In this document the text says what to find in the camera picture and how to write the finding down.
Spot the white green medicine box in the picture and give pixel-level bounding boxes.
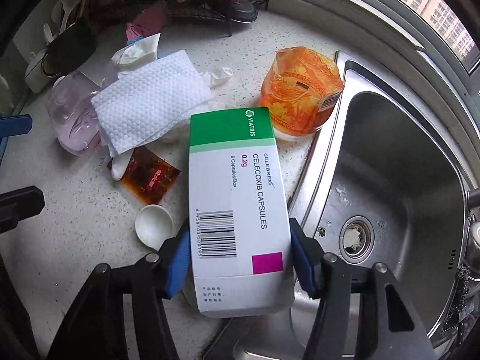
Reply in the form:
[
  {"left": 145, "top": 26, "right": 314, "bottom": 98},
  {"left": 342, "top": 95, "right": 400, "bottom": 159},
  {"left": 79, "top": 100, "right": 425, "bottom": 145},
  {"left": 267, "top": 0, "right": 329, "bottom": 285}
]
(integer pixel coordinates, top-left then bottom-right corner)
[{"left": 188, "top": 107, "right": 294, "bottom": 319}]

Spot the white paper towel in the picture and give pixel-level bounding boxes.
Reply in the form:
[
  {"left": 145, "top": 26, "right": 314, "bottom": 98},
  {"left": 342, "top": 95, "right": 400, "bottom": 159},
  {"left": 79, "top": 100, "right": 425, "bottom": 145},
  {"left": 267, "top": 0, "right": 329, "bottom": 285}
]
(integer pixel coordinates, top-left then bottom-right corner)
[{"left": 91, "top": 50, "right": 212, "bottom": 158}]

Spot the white plastic spoon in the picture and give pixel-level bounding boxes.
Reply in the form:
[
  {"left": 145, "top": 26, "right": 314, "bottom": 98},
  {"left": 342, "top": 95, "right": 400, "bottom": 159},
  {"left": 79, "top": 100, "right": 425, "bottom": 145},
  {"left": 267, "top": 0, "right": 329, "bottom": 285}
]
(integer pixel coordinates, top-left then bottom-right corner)
[{"left": 134, "top": 205, "right": 173, "bottom": 250}]

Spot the red sauce packet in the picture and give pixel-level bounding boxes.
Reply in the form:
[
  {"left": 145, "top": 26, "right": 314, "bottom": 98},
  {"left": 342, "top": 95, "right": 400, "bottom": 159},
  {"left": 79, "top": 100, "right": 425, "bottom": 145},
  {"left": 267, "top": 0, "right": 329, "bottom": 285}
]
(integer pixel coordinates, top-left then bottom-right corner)
[{"left": 106, "top": 146, "right": 181, "bottom": 206}]

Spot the orange plastic cup wrapper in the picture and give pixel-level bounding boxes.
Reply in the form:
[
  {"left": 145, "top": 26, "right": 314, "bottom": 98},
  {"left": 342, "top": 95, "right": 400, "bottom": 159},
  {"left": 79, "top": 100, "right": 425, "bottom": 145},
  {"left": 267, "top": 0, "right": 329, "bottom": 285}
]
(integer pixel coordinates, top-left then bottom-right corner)
[{"left": 259, "top": 46, "right": 344, "bottom": 137}]

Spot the stainless steel kitchen sink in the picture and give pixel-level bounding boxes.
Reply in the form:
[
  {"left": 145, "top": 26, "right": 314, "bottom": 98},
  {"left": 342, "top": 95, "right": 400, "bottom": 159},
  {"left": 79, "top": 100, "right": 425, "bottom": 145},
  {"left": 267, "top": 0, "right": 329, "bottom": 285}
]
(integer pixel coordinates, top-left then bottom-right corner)
[{"left": 204, "top": 52, "right": 479, "bottom": 359}]

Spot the clear pink plastic bottle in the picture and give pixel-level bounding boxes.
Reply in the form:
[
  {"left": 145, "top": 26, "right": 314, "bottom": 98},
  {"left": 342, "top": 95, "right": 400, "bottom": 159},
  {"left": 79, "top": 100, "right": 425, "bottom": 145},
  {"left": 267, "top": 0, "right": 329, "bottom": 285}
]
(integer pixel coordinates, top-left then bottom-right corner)
[{"left": 46, "top": 71, "right": 101, "bottom": 156}]

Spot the black utensil holder cup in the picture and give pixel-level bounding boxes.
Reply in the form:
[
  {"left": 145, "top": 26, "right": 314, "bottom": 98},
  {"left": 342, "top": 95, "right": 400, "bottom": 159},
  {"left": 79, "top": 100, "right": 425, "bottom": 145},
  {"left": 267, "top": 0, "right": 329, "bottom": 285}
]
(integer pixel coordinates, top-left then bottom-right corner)
[{"left": 40, "top": 17, "right": 96, "bottom": 78}]

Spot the black scouring cloth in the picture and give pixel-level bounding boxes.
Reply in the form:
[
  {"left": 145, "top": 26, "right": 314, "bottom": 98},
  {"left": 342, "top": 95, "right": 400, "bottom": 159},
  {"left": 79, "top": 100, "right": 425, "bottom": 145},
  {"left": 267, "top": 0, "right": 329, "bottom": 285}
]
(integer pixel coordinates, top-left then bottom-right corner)
[{"left": 442, "top": 265, "right": 470, "bottom": 336}]

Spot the pink blue plastic wrapper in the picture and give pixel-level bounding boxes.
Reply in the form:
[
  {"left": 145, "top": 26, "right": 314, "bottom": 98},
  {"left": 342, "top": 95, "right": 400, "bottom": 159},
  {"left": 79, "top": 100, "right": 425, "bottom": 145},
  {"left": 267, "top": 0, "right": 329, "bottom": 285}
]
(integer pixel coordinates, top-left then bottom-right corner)
[{"left": 125, "top": 4, "right": 167, "bottom": 44}]

